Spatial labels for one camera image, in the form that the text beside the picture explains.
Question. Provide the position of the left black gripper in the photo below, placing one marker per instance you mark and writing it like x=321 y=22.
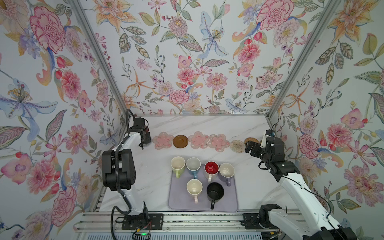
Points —
x=147 y=139

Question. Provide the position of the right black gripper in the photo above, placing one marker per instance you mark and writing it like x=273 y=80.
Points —
x=257 y=147

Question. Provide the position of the woven rattan round coaster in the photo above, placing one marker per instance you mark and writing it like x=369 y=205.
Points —
x=250 y=139

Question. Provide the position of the white embroidered round coaster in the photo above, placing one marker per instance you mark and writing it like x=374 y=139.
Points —
x=237 y=146

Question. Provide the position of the pink flower coaster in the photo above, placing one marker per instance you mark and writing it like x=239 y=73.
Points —
x=218 y=142
x=198 y=140
x=163 y=141

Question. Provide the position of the brown wooden round coaster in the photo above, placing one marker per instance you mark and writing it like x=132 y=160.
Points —
x=180 y=141

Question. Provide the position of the lilac mug white inside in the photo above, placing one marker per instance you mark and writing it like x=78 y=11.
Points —
x=226 y=173

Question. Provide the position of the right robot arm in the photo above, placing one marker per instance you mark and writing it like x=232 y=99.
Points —
x=319 y=224

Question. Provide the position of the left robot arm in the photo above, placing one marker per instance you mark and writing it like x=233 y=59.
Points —
x=119 y=172

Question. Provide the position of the green mug white inside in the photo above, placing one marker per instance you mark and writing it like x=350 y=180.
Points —
x=178 y=165

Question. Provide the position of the red inside white mug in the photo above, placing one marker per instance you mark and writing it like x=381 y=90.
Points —
x=211 y=170

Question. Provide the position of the blue mug white inside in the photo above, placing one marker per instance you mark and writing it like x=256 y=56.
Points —
x=193 y=165

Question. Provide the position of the black mug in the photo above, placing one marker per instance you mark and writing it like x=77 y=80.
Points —
x=215 y=192

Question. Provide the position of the lilac drying mat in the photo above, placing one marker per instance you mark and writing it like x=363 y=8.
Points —
x=181 y=200

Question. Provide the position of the cream mug pink handle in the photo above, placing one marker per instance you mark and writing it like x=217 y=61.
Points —
x=195 y=188

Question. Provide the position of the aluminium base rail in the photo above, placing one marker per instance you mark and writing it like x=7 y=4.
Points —
x=178 y=226

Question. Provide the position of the left corner aluminium post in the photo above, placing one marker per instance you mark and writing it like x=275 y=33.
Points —
x=80 y=14

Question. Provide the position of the corner aluminium post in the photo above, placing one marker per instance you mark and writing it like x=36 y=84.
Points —
x=320 y=26
x=80 y=14

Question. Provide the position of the right corner aluminium post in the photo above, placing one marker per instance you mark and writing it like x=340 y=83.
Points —
x=320 y=26

